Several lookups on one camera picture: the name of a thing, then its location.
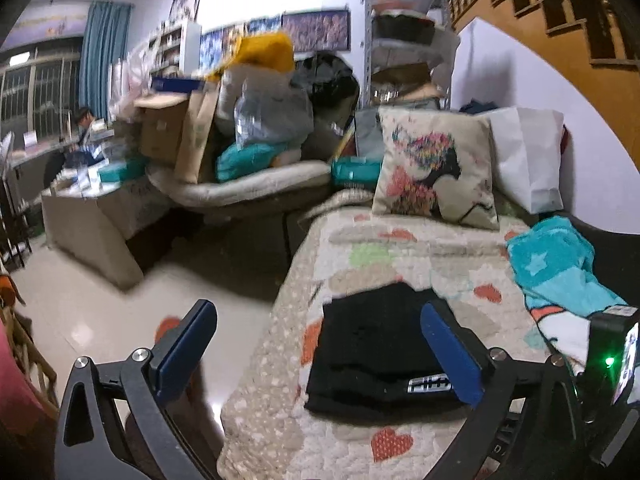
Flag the black pants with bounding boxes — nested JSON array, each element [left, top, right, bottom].
[[305, 282, 462, 424]]

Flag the turquoise white fleece blanket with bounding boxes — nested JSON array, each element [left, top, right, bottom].
[[506, 217, 630, 373]]

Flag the floral silhouette cushion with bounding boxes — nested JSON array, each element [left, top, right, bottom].
[[372, 106, 499, 231]]

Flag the black clothing pile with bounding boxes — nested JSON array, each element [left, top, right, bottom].
[[291, 51, 360, 131]]

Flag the metal shelf rack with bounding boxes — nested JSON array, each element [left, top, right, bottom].
[[361, 0, 460, 110]]

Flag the beige low table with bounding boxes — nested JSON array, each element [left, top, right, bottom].
[[41, 176, 172, 290]]

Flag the yellow bag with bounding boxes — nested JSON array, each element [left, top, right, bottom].
[[204, 30, 295, 81]]

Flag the teal tissue pack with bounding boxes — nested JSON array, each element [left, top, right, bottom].
[[331, 156, 382, 191]]

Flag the brown cardboard box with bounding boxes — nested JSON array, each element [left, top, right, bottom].
[[134, 92, 189, 165]]

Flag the clear plastic bag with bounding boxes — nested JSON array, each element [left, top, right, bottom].
[[215, 64, 314, 148]]

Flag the wall poster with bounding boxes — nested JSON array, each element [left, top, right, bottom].
[[281, 9, 350, 53]]

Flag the blue curtain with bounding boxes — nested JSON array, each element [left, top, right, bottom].
[[78, 1, 134, 119]]

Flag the heart patterned quilt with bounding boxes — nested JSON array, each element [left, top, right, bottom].
[[217, 207, 548, 479]]

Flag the orange slipper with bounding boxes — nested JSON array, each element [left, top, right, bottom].
[[154, 316, 181, 344]]

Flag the wooden staircase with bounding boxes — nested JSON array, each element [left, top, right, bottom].
[[447, 0, 639, 162]]

